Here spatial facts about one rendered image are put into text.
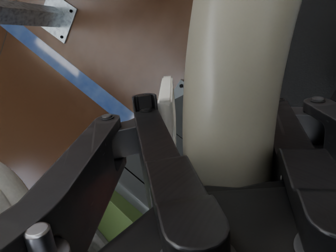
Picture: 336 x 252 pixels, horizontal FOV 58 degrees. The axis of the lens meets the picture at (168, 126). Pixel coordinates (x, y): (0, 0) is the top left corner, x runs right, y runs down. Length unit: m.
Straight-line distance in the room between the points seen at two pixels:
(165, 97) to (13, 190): 0.56
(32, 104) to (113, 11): 0.80
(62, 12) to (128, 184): 1.22
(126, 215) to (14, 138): 1.61
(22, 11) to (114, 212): 1.11
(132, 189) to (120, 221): 0.08
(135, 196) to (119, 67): 0.98
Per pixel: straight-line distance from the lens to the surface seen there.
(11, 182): 0.70
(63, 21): 1.79
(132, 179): 0.77
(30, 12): 1.63
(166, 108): 0.15
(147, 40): 1.52
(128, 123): 0.15
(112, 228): 0.76
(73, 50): 1.77
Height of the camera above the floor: 1.36
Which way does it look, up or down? 63 degrees down
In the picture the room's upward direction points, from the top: 123 degrees counter-clockwise
